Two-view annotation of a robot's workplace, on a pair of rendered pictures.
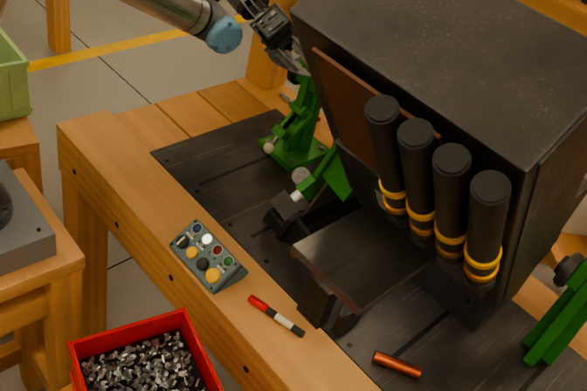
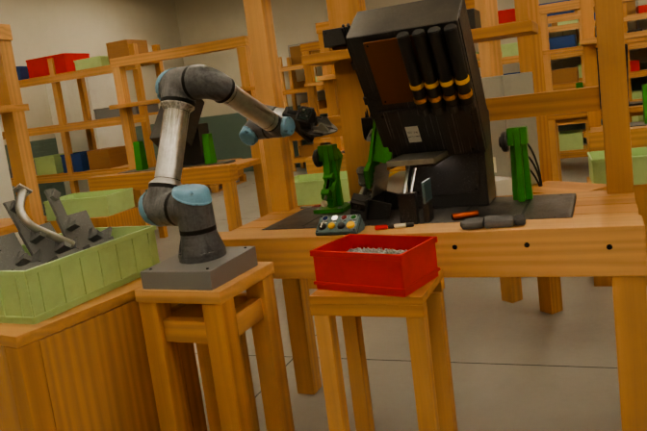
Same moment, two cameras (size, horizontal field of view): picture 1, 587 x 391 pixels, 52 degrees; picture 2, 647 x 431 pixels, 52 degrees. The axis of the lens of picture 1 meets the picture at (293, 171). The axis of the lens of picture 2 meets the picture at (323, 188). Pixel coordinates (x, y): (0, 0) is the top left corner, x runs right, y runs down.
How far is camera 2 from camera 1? 1.57 m
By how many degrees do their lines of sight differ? 33
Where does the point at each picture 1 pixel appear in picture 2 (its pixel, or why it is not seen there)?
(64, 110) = not seen: hidden behind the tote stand
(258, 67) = (280, 197)
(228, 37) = (290, 124)
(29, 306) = (254, 305)
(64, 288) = (268, 289)
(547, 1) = not seen: hidden behind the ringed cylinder
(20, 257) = (245, 262)
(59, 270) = (265, 269)
